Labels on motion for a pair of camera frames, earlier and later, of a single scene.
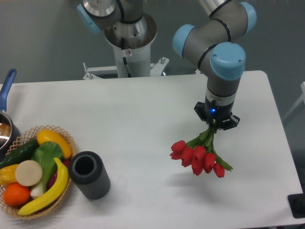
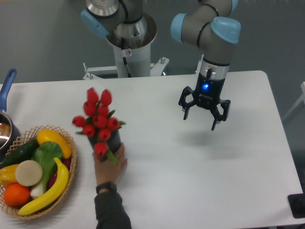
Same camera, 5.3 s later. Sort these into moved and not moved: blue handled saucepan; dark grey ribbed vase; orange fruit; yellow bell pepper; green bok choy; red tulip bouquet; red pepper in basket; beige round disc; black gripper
Moved: black gripper; dark grey ribbed vase; red tulip bouquet
Not moved: blue handled saucepan; beige round disc; green bok choy; yellow bell pepper; orange fruit; red pepper in basket
